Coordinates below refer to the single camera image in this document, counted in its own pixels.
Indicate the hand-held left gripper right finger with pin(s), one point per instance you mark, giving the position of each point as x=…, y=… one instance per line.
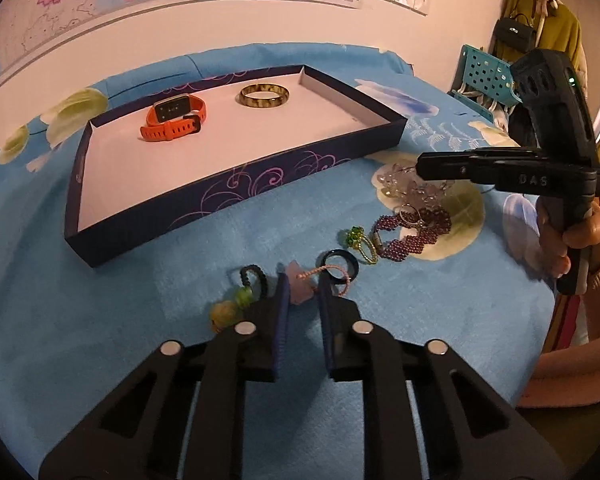
x=325, y=320

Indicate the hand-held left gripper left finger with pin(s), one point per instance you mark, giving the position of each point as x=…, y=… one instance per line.
x=281, y=320

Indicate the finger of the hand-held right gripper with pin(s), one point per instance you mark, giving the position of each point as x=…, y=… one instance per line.
x=505, y=172

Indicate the yellow-green bead charm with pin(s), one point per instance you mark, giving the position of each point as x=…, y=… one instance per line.
x=222, y=316

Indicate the dark blue patterned box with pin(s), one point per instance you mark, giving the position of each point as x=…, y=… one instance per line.
x=205, y=200

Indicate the person's right forearm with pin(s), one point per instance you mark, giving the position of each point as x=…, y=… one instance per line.
x=595, y=310

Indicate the person's right hand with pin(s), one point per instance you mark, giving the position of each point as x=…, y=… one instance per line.
x=587, y=232

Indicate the olive coat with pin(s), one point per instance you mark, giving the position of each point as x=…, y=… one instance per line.
x=560, y=35

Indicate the teal perforated stool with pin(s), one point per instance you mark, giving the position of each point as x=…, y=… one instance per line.
x=485, y=72

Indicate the black handbag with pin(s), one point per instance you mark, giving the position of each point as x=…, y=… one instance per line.
x=515, y=35

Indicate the blue floral bedsheet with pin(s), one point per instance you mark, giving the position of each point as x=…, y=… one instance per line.
x=130, y=320

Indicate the orange smart band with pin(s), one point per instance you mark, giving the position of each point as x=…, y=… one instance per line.
x=172, y=131

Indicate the tortoiseshell bangle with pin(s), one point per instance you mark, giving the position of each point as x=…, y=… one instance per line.
x=245, y=101

